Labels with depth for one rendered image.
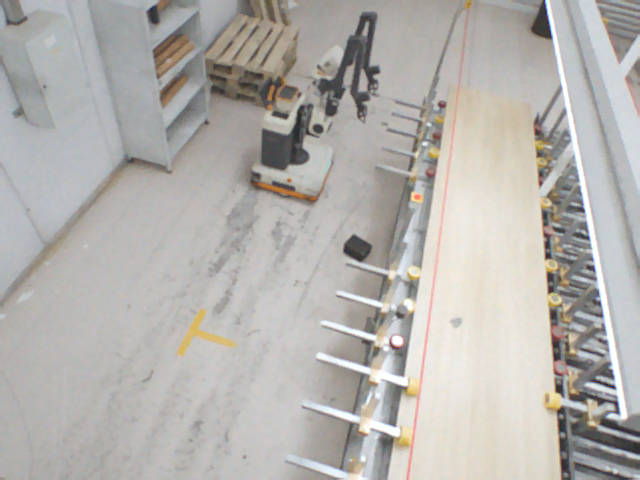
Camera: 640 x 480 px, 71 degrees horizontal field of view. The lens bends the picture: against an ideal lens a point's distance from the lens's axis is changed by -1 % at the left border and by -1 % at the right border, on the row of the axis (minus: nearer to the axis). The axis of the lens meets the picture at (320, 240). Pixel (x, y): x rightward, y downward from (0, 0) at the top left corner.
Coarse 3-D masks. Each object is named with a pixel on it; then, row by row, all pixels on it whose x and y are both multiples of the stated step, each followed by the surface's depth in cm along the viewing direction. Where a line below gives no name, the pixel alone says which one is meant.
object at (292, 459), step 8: (288, 456) 194; (296, 456) 195; (296, 464) 193; (304, 464) 193; (312, 464) 193; (320, 464) 194; (320, 472) 192; (328, 472) 192; (336, 472) 192; (344, 472) 193
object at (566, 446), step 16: (544, 176) 365; (576, 208) 380; (560, 224) 356; (544, 256) 321; (576, 256) 344; (592, 272) 320; (576, 288) 308; (592, 304) 300; (560, 320) 273; (592, 336) 297; (560, 352) 259; (592, 352) 289; (560, 384) 249; (576, 400) 266; (576, 416) 259; (560, 432) 236; (592, 432) 242; (624, 432) 256; (560, 448) 232; (576, 448) 236; (592, 448) 248; (624, 448) 250; (560, 464) 228; (576, 464) 232; (624, 464) 233
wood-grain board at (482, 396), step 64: (448, 128) 382; (512, 128) 394; (448, 192) 328; (512, 192) 337; (448, 256) 288; (512, 256) 295; (448, 320) 257; (512, 320) 262; (448, 384) 231; (512, 384) 235; (448, 448) 210; (512, 448) 213
